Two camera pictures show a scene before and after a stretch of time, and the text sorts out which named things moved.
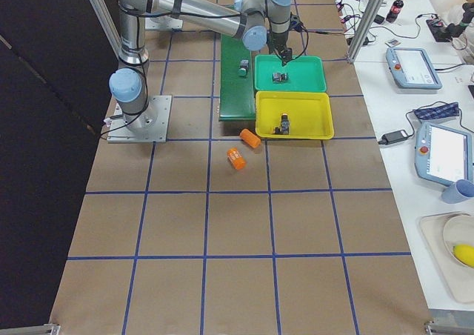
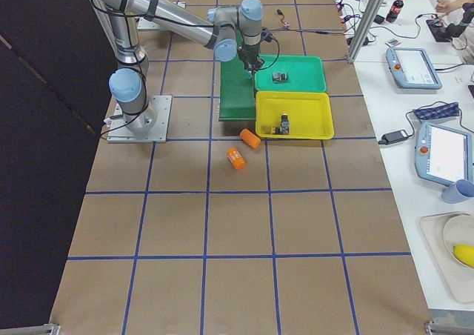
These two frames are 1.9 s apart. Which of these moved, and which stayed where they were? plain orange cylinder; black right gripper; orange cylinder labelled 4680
Moved: black right gripper
Stayed: plain orange cylinder; orange cylinder labelled 4680
